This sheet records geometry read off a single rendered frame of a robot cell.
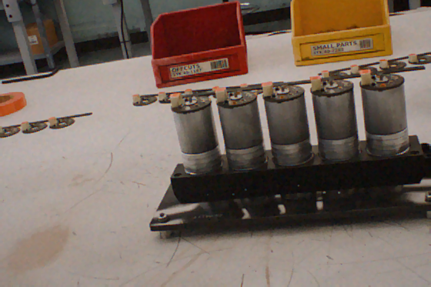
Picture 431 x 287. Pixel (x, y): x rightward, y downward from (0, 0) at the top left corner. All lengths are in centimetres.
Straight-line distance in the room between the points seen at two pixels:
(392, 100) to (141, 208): 17
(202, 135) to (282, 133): 5
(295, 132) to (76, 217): 15
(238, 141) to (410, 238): 11
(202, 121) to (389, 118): 11
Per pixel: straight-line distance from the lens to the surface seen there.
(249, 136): 36
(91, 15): 498
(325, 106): 35
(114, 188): 43
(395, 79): 36
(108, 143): 52
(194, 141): 36
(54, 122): 61
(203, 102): 37
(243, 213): 34
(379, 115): 35
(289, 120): 35
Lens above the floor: 92
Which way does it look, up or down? 19 degrees down
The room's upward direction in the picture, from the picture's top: 11 degrees counter-clockwise
